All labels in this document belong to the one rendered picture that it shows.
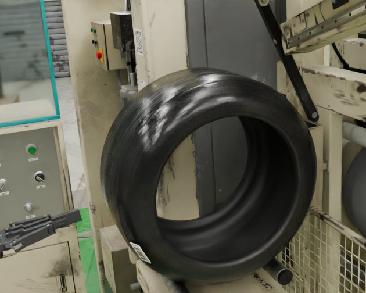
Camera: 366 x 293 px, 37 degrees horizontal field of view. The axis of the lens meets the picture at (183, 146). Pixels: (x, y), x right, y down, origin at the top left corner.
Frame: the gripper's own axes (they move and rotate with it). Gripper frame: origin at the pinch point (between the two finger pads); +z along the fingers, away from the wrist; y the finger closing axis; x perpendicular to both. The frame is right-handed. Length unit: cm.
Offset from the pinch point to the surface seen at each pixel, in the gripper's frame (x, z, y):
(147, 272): 30.3, 17.6, 12.3
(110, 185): -5.6, 12.4, -2.1
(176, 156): 2.8, 37.3, 23.7
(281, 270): 29, 49, -12
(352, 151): 31, 111, 42
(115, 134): -15.4, 17.8, 4.8
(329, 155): 18, 86, 19
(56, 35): 53, 105, 916
